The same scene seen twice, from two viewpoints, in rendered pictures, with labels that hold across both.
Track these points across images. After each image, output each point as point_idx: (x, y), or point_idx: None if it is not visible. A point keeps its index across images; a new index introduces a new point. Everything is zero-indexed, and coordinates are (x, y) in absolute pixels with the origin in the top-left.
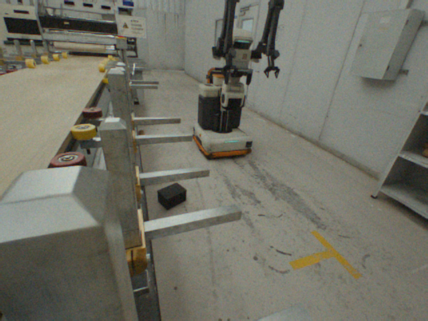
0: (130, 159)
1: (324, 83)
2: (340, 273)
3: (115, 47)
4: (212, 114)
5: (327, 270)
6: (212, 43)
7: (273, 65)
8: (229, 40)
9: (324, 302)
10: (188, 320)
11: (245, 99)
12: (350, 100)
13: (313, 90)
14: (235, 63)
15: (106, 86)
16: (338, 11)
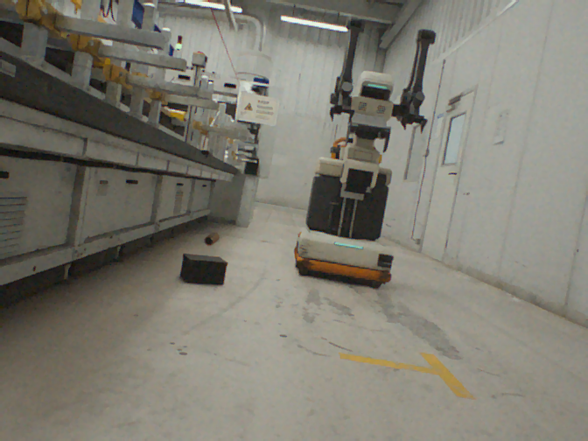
0: None
1: (569, 191)
2: (431, 385)
3: (200, 84)
4: (327, 203)
5: (406, 376)
6: (403, 164)
7: (416, 113)
8: (346, 75)
9: (361, 386)
10: (129, 331)
11: (444, 248)
12: None
13: (553, 206)
14: (364, 117)
15: (171, 122)
16: (584, 73)
